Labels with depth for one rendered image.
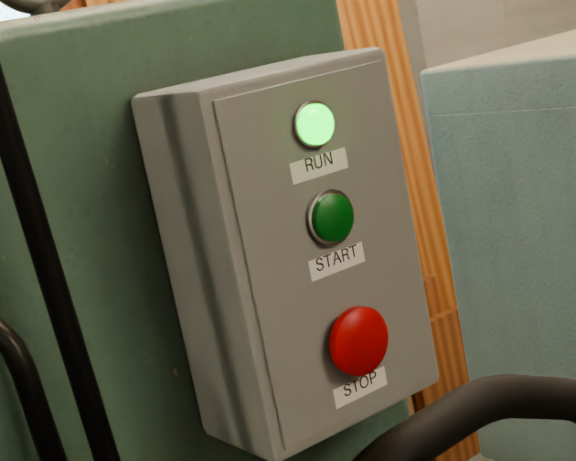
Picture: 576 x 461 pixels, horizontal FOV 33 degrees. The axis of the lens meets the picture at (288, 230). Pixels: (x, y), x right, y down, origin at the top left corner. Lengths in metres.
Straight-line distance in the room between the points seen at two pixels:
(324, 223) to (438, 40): 2.33
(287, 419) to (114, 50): 0.17
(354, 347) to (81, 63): 0.17
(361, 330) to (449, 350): 1.87
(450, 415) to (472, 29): 2.37
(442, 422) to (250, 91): 0.20
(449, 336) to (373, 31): 0.73
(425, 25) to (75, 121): 2.30
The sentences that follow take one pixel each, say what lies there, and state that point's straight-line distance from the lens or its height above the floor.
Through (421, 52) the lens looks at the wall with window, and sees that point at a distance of 2.69.
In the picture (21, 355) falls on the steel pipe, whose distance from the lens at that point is 0.40.
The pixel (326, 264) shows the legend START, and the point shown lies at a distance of 0.42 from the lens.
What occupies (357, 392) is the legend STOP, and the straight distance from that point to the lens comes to 0.44.
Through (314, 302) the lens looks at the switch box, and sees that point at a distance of 0.42.
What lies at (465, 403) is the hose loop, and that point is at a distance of 0.52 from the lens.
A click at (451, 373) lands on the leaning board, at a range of 2.30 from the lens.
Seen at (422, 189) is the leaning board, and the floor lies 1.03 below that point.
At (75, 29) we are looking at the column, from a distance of 0.43.
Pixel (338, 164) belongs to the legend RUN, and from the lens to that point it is 0.42.
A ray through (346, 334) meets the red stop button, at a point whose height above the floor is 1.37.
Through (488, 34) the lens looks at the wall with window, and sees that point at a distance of 2.88.
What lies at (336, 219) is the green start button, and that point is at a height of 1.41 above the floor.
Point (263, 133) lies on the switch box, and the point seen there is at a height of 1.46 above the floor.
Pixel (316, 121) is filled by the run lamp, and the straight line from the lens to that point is 0.40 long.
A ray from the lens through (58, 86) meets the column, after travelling 0.42.
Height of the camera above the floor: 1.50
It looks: 12 degrees down
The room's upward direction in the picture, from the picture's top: 11 degrees counter-clockwise
